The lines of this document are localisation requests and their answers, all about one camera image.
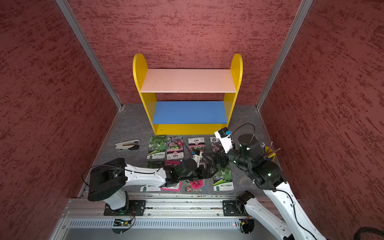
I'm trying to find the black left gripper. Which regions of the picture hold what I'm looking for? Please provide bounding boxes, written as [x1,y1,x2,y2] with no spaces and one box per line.
[179,164,219,182]

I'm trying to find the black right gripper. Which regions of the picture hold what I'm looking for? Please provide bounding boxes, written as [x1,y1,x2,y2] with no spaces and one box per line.
[202,140,251,169]

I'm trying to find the purple flower seed bag top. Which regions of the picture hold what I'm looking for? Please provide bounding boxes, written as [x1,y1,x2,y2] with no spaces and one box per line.
[210,137,223,153]

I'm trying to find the pink flower seed bag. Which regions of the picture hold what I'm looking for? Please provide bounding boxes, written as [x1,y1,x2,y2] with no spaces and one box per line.
[188,137,206,154]
[185,180,205,192]

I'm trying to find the pink flower seed bag top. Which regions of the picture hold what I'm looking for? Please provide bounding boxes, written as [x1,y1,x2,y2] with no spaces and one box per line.
[188,137,206,154]

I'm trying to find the aster seed bag top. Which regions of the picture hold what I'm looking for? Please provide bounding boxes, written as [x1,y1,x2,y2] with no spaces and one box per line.
[166,136,184,161]

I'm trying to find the pink back-side seed bag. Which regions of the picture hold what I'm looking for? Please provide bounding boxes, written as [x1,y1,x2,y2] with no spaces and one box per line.
[160,159,182,192]

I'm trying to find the green gourd seed bag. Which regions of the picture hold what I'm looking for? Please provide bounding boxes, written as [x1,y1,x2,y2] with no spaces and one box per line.
[147,135,167,160]

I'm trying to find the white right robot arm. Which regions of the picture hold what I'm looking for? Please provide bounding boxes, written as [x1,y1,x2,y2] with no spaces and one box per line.
[203,128,325,240]

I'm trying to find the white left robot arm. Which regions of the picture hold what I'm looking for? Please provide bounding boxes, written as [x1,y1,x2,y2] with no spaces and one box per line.
[88,158,217,215]

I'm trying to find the yellow shelf unit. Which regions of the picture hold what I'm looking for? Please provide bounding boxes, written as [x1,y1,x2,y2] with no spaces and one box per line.
[133,53,244,135]

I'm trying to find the yellow pen cup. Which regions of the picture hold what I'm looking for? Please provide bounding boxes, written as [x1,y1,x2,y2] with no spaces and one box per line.
[265,142,281,161]

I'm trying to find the white stapler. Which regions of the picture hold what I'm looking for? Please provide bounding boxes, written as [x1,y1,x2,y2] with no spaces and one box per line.
[115,139,140,151]

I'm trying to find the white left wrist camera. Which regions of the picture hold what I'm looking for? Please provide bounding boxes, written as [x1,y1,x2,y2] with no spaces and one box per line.
[192,151,203,166]

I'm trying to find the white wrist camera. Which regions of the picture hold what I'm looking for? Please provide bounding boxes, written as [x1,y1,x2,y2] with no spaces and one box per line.
[192,151,203,166]
[215,127,234,154]

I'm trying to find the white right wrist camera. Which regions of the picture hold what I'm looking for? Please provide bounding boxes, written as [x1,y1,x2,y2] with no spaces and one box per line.
[215,127,234,154]

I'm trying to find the aluminium corner post right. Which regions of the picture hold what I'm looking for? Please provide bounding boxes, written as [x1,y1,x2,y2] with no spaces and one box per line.
[256,0,313,111]

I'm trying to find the aluminium corner post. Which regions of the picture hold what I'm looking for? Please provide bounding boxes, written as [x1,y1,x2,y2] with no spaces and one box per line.
[256,0,313,111]
[56,0,124,111]

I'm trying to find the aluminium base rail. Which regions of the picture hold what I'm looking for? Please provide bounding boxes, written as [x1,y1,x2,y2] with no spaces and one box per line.
[49,191,316,240]

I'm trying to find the aluminium corner post left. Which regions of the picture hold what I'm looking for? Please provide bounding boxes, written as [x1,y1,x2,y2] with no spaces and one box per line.
[56,0,124,111]

